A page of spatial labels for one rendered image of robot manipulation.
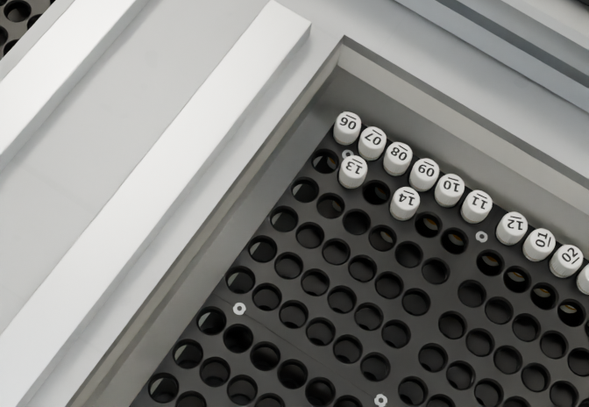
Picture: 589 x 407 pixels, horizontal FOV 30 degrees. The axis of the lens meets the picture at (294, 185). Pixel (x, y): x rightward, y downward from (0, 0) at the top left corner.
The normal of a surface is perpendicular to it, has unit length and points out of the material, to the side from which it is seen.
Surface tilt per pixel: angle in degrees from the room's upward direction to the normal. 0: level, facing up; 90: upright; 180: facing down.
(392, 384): 0
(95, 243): 0
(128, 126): 0
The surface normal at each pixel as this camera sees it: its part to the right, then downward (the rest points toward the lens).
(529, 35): -0.54, 0.75
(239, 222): 0.09, -0.41
